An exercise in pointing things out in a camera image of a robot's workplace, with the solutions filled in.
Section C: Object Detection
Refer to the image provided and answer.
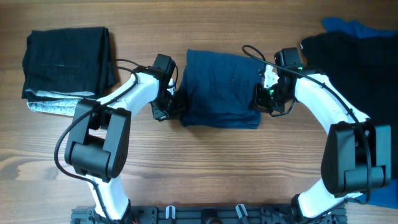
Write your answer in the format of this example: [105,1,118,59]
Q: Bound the folded black trousers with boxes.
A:
[21,27,116,99]

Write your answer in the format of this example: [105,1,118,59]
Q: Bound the blue garment under black shirt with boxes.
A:
[322,17,397,209]

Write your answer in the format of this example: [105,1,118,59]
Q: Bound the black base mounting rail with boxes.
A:
[70,204,348,224]

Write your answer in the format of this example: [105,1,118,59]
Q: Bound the blue shorts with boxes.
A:
[179,49,264,129]

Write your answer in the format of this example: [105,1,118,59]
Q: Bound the black t-shirt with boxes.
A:
[301,32,397,179]

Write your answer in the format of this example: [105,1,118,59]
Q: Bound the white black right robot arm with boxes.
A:
[253,48,392,223]

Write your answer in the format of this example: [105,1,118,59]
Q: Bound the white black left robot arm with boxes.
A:
[60,54,184,223]

